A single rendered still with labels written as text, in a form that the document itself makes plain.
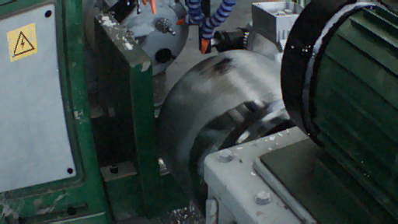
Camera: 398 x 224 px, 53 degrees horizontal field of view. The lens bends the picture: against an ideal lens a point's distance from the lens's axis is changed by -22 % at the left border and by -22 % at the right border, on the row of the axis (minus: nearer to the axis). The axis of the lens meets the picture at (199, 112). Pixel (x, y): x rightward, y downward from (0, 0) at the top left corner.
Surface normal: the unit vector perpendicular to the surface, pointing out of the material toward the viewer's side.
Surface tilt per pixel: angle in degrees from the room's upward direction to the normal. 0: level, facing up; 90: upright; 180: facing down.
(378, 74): 49
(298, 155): 0
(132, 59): 0
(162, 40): 90
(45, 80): 90
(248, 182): 0
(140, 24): 90
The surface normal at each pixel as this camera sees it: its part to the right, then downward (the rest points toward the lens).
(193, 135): -0.77, -0.26
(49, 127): 0.42, 0.47
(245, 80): -0.22, -0.78
